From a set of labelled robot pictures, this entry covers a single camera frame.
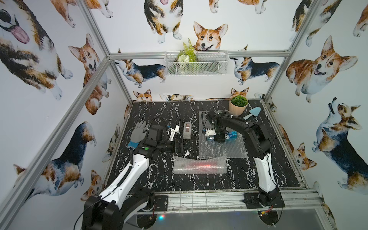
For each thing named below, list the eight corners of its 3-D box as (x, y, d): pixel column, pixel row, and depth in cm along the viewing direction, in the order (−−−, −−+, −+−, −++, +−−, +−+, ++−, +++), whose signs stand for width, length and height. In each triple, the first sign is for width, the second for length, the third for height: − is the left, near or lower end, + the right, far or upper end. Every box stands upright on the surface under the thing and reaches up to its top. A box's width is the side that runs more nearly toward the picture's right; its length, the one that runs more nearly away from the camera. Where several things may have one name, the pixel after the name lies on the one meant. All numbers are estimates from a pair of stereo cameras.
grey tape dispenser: (183, 139, 100) (182, 136, 96) (184, 125, 108) (183, 121, 104) (191, 139, 100) (191, 136, 96) (191, 125, 108) (191, 121, 104)
